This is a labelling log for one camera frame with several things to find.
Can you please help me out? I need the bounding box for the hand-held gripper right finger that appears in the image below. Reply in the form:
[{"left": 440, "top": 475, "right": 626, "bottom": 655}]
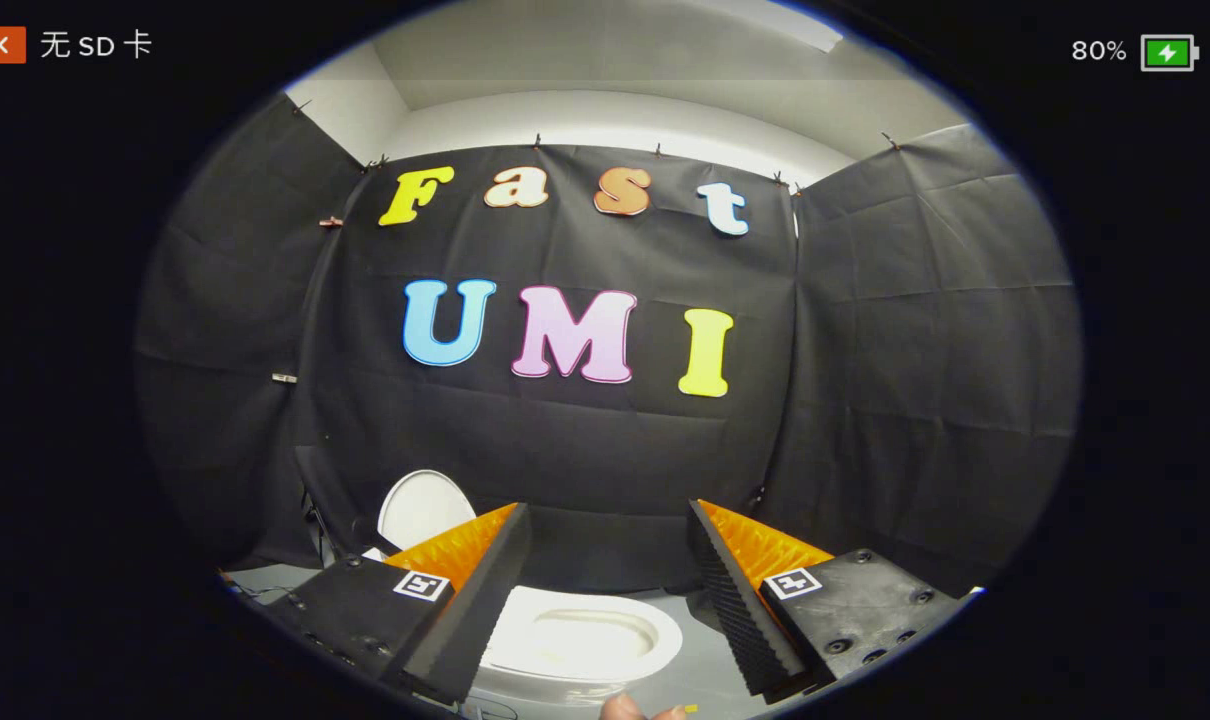
[{"left": 687, "top": 498, "right": 968, "bottom": 703}]

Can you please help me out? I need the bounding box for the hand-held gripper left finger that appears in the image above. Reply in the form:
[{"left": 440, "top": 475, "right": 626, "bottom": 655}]
[{"left": 263, "top": 502, "right": 533, "bottom": 707}]

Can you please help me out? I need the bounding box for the white toilet lid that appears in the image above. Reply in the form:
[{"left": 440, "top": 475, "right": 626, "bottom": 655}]
[{"left": 377, "top": 469, "right": 479, "bottom": 552}]

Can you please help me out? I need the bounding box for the white toilet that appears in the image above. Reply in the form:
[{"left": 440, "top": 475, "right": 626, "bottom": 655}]
[{"left": 362, "top": 545, "right": 685, "bottom": 713}]

